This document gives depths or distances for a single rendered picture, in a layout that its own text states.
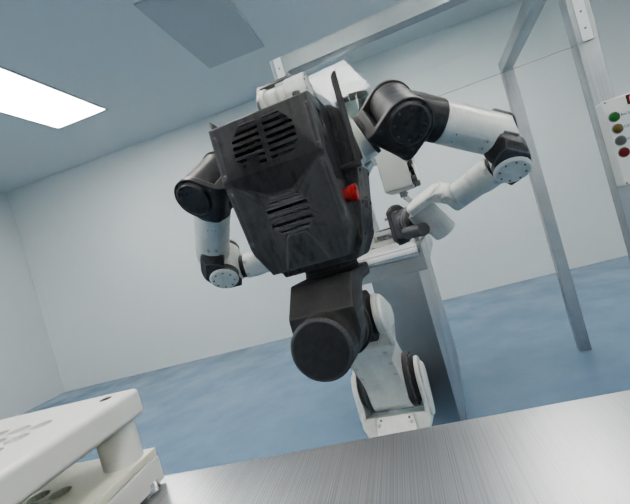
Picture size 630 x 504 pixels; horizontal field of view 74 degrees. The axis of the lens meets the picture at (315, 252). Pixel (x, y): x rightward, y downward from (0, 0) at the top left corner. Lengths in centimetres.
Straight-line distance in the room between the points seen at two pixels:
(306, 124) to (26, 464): 60
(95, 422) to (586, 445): 28
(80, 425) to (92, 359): 634
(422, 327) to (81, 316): 543
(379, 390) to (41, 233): 613
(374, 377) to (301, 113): 67
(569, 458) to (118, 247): 598
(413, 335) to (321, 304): 106
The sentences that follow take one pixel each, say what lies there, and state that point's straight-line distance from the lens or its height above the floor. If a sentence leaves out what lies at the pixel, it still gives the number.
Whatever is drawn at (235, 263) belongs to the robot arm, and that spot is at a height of 100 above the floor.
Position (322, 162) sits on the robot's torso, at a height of 111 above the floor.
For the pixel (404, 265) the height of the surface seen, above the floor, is 82.
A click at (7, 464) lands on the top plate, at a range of 28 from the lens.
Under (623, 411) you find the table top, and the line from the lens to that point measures 30.
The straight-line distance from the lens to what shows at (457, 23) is 164.
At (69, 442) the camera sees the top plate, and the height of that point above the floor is 91.
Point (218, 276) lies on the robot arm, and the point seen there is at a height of 98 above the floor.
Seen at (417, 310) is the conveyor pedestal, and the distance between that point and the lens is 177.
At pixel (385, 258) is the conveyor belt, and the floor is 86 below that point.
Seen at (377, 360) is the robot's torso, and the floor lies 68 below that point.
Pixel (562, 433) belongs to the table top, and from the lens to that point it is 28.
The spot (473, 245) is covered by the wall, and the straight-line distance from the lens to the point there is 500.
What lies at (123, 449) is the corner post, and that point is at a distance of 34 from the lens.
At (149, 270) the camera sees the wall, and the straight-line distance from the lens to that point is 588.
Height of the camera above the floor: 98
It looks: 1 degrees down
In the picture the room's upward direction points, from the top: 16 degrees counter-clockwise
